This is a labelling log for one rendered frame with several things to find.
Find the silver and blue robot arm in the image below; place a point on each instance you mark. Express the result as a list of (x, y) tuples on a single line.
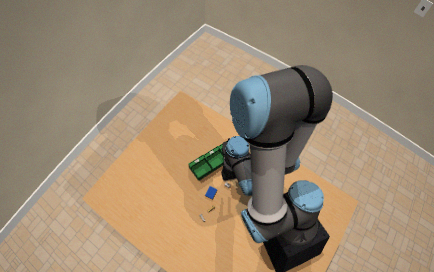
[(265, 109)]

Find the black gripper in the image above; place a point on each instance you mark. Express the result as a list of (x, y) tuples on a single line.
[(227, 170)]

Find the green three-compartment bin rack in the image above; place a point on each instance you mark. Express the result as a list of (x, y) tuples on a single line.
[(207, 163)]

